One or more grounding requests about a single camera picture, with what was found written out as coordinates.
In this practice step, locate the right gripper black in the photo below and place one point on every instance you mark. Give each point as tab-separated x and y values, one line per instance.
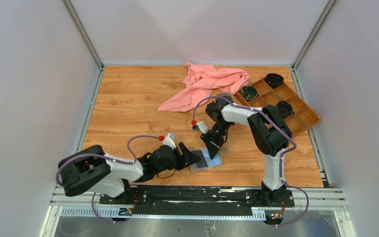
213	145

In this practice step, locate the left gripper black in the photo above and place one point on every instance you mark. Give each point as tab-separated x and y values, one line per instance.
189	158

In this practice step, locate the pink card holder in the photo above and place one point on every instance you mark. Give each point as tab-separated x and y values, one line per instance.
212	162

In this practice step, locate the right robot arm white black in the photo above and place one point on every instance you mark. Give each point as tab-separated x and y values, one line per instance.
271	134

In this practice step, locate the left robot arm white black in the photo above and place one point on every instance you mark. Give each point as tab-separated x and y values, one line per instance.
93	170

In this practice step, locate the pink oval card tray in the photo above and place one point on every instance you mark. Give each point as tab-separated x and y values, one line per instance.
227	95

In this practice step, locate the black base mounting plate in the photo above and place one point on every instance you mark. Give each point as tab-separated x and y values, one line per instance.
197	201

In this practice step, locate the dark green coiled item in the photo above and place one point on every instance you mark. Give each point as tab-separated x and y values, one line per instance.
249	93

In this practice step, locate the pink cloth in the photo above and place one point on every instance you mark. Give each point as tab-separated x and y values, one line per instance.
200	82

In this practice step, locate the black coiled item near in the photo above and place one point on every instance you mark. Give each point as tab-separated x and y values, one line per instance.
284	108

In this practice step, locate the brown divided wooden tray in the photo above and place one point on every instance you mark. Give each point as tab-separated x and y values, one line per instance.
272	90

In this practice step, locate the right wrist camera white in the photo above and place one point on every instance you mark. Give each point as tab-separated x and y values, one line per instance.
201	126

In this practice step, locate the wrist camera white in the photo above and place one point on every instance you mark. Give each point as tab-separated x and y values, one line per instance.
201	126
169	140

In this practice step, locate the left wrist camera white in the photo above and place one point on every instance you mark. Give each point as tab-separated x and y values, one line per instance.
169	140

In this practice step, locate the aluminium rail frame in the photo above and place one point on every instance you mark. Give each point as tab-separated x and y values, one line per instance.
318	212

